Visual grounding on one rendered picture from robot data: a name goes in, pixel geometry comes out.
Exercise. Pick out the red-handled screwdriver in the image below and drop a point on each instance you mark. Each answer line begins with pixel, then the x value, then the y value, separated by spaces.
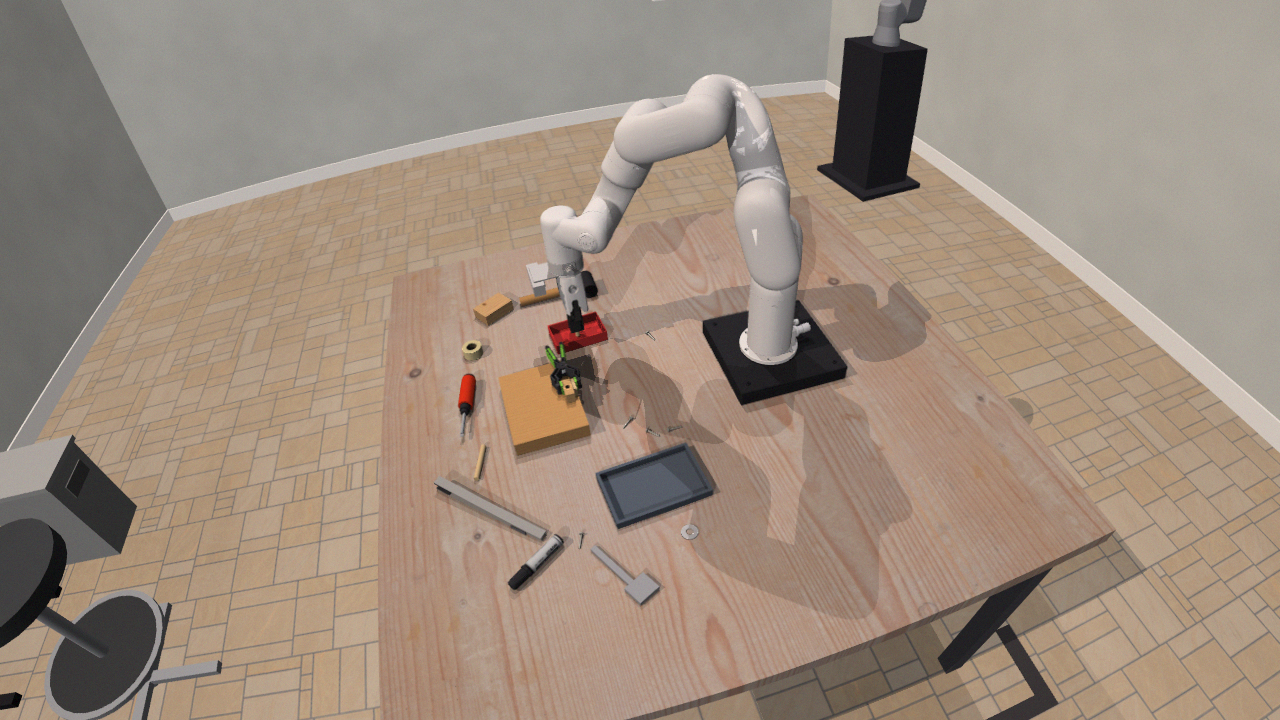
pixel 466 398

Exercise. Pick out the light brown wooden board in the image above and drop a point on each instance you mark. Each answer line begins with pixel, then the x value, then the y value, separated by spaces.
pixel 538 417

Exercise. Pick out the red open-top tray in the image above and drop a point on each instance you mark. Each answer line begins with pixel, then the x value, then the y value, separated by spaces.
pixel 592 325

